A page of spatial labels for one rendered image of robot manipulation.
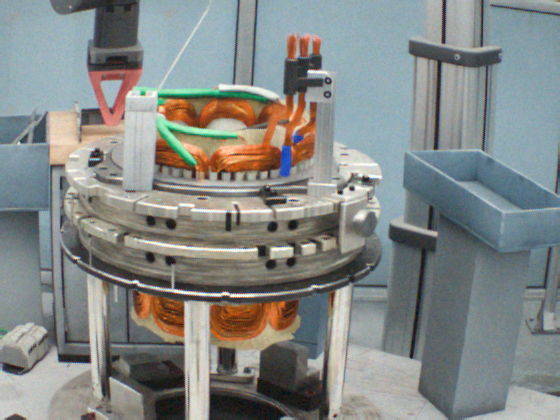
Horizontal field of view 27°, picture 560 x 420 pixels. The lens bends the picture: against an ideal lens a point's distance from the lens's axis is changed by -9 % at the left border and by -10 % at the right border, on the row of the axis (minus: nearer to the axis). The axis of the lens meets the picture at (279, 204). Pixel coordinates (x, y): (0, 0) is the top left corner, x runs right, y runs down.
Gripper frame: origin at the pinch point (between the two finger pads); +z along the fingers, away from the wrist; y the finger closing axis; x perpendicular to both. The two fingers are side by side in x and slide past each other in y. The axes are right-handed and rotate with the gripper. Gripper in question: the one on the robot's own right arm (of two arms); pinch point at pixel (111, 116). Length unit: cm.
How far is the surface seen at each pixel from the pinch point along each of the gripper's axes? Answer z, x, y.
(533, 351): 111, 139, -157
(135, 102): -9.6, -0.3, 34.6
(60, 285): 19.8, -7.0, 4.9
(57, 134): 2.1, -7.0, -0.6
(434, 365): 25.6, 36.5, 20.3
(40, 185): 7.2, -9.3, 4.0
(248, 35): 23, 53, -193
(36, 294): 22.3, -10.3, 1.7
